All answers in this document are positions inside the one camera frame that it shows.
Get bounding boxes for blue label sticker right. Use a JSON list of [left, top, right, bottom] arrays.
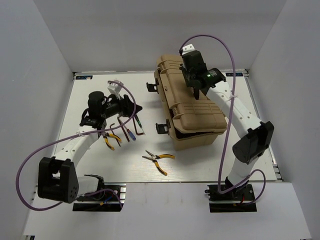
[[225, 72, 244, 77]]

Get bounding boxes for brown hex key under pliers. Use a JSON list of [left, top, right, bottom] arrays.
[[109, 121, 122, 147]]

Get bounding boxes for blue label sticker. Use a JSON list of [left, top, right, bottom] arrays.
[[75, 75, 93, 80], [225, 72, 244, 77]]

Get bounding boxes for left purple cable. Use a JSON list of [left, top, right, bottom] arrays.
[[16, 80, 137, 212]]

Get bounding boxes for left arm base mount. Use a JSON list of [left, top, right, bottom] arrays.
[[72, 183, 127, 213]]

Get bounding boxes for yellow black needle-nose pliers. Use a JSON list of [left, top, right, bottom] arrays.
[[142, 150, 176, 176]]

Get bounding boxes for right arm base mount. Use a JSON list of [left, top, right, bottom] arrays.
[[204, 184, 257, 213]]

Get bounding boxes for tan plastic toolbox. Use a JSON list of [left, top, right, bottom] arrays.
[[146, 54, 227, 151]]

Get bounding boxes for purple cable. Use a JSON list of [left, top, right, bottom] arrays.
[[178, 35, 266, 207], [16, 80, 137, 212]]

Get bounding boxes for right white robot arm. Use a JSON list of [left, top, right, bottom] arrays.
[[179, 45, 275, 200]]

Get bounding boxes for brown long hex key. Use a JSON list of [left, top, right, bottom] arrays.
[[117, 115, 130, 143]]

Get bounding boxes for blue label sticker left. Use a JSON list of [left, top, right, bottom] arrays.
[[75, 75, 93, 80]]

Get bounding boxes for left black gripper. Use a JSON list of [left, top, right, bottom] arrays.
[[101, 90, 143, 119]]

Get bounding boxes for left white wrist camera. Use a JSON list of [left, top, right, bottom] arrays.
[[107, 79, 123, 99]]

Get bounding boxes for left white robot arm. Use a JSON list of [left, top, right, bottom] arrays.
[[37, 91, 143, 204]]

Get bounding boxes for brown L-shaped hex key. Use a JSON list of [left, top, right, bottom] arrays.
[[132, 117, 145, 136]]

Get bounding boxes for yellow black pliers left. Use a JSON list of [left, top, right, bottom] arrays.
[[101, 131, 123, 151]]

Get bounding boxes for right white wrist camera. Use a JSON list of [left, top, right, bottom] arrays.
[[179, 44, 196, 56]]

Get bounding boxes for green black precision screwdriver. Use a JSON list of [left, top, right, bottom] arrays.
[[134, 115, 143, 130]]

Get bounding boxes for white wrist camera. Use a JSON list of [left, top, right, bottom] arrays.
[[107, 79, 123, 99], [179, 44, 196, 56]]

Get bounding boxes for blue red handled screwdriver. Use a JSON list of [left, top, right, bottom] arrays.
[[126, 129, 136, 141]]

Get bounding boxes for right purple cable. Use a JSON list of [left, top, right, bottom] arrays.
[[178, 35, 266, 207]]

